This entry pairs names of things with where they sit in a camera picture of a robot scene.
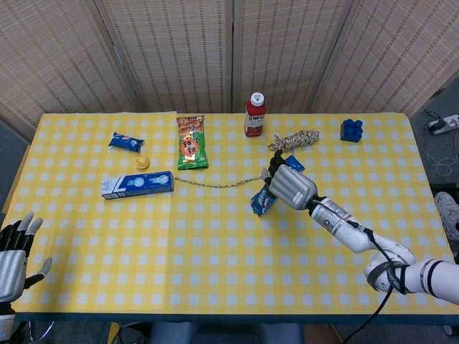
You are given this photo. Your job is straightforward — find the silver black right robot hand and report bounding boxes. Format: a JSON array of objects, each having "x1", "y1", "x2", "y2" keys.
[{"x1": 260, "y1": 149, "x2": 319, "y2": 211}]

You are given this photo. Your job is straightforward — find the white power strip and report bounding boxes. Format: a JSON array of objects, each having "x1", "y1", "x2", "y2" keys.
[{"x1": 428, "y1": 114, "x2": 459, "y2": 135}]

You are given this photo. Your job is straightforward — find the blue white toothpaste box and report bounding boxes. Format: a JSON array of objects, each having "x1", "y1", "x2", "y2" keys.
[{"x1": 100, "y1": 171, "x2": 176, "y2": 201}]

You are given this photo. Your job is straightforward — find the yellow white checked tablecloth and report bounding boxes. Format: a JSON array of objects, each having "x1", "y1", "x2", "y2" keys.
[{"x1": 1, "y1": 113, "x2": 455, "y2": 316}]

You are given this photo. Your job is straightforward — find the white speckled braided rope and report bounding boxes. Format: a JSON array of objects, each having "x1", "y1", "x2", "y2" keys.
[{"x1": 174, "y1": 130, "x2": 320, "y2": 189}]

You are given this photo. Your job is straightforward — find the red juice bottle white cap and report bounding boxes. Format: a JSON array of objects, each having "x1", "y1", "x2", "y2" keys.
[{"x1": 243, "y1": 92, "x2": 267, "y2": 138}]

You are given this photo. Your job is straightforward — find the green orange snack bag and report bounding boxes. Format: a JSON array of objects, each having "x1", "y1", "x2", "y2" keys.
[{"x1": 176, "y1": 115, "x2": 209, "y2": 171}]

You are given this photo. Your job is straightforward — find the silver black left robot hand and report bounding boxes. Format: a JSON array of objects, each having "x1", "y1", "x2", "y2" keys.
[{"x1": 0, "y1": 211, "x2": 53, "y2": 304}]

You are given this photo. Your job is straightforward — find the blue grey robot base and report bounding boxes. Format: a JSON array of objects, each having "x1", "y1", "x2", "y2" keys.
[{"x1": 148, "y1": 322, "x2": 304, "y2": 344}]

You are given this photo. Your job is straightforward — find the white floor cable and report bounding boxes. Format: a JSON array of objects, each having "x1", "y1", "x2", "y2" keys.
[{"x1": 426, "y1": 150, "x2": 459, "y2": 176}]

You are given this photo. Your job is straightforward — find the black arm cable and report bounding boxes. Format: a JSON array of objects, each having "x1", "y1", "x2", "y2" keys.
[{"x1": 311, "y1": 200, "x2": 399, "y2": 344}]

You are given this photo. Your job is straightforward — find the woven folding screen panel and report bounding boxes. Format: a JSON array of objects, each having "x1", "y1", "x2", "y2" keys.
[
  {"x1": 93, "y1": 0, "x2": 236, "y2": 114},
  {"x1": 231, "y1": 0, "x2": 356, "y2": 114},
  {"x1": 311, "y1": 0, "x2": 459, "y2": 115},
  {"x1": 0, "y1": 0, "x2": 141, "y2": 140}
]

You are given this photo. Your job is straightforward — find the small blue cookie packet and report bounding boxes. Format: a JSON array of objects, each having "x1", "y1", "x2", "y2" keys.
[{"x1": 108, "y1": 132, "x2": 146, "y2": 151}]

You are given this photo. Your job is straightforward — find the grey sneaker shoe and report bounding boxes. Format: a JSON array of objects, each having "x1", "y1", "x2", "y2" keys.
[{"x1": 435, "y1": 191, "x2": 459, "y2": 248}]

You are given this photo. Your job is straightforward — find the blue pink Oreo cookie box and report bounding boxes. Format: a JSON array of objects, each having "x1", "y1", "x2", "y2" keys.
[{"x1": 250, "y1": 154, "x2": 306, "y2": 216}]

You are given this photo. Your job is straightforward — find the blue plastic building block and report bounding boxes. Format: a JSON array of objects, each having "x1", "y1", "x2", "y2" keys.
[{"x1": 339, "y1": 118, "x2": 364, "y2": 143}]

